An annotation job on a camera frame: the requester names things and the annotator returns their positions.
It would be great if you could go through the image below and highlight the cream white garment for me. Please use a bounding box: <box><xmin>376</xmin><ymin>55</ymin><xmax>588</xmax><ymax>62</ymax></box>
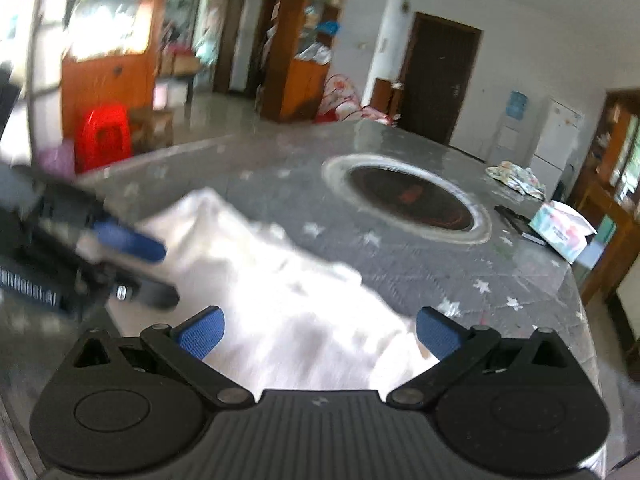
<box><xmin>106</xmin><ymin>188</ymin><xmax>438</xmax><ymax>396</ymax></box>

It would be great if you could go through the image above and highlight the red plastic stool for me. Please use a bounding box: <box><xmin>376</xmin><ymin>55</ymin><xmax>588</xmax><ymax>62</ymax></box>
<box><xmin>74</xmin><ymin>104</ymin><xmax>132</xmax><ymax>174</ymax></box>

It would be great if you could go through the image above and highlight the small wooden stool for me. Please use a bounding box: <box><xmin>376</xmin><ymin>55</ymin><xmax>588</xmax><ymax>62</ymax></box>
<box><xmin>128</xmin><ymin>107</ymin><xmax>174</xmax><ymax>155</ymax></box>

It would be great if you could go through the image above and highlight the black flat remote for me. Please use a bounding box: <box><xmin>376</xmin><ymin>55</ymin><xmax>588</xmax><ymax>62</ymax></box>
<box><xmin>495</xmin><ymin>205</ymin><xmax>547</xmax><ymax>247</ymax></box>

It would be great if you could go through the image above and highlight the tissue pack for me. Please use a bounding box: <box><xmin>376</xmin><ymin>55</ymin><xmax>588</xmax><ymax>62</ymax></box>
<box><xmin>529</xmin><ymin>200</ymin><xmax>597</xmax><ymax>264</ymax></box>

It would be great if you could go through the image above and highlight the round dark stove insert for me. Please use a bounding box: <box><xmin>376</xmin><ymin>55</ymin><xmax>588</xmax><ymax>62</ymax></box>
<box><xmin>321</xmin><ymin>154</ymin><xmax>492</xmax><ymax>245</ymax></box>

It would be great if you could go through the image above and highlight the crumpled patterned cloth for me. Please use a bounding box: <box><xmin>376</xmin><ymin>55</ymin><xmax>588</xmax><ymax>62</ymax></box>
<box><xmin>485</xmin><ymin>162</ymin><xmax>546</xmax><ymax>200</ymax></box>

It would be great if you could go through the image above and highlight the white refrigerator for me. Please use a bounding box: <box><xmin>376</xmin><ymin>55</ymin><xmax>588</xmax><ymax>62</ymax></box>
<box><xmin>527</xmin><ymin>99</ymin><xmax>584</xmax><ymax>200</ymax></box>

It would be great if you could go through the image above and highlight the wooden display cabinet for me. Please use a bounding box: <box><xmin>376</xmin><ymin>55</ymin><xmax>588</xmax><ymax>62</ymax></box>
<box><xmin>570</xmin><ymin>88</ymin><xmax>639</xmax><ymax>304</ymax></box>

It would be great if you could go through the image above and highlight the water dispenser with blue bottle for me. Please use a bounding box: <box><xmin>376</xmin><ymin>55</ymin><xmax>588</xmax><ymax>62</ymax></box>
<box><xmin>488</xmin><ymin>91</ymin><xmax>528</xmax><ymax>164</ymax></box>

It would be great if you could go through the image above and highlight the orange wooden cabinet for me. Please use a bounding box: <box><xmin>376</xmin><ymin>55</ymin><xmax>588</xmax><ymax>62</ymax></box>
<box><xmin>61</xmin><ymin>0</ymin><xmax>166</xmax><ymax>140</ymax></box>

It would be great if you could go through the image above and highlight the wooden shelf cabinet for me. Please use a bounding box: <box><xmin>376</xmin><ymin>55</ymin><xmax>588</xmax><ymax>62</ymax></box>
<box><xmin>260</xmin><ymin>0</ymin><xmax>345</xmax><ymax>122</ymax></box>

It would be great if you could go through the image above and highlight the dark wooden door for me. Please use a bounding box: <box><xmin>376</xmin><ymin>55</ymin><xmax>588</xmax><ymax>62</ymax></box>
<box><xmin>398</xmin><ymin>12</ymin><xmax>483</xmax><ymax>145</ymax></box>

